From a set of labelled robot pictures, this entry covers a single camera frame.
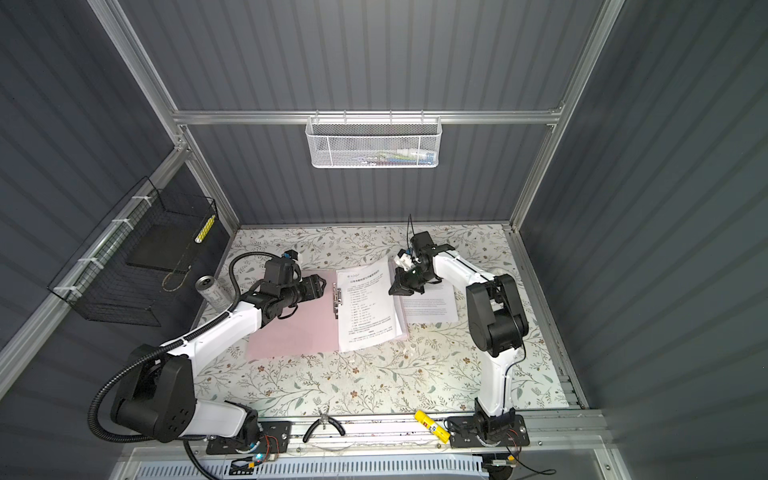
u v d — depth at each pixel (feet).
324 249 3.71
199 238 2.62
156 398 1.40
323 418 2.52
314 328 3.00
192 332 1.61
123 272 2.34
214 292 2.86
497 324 1.72
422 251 2.58
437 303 3.24
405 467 2.53
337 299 3.22
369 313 3.06
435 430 2.40
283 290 2.26
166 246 2.49
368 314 3.06
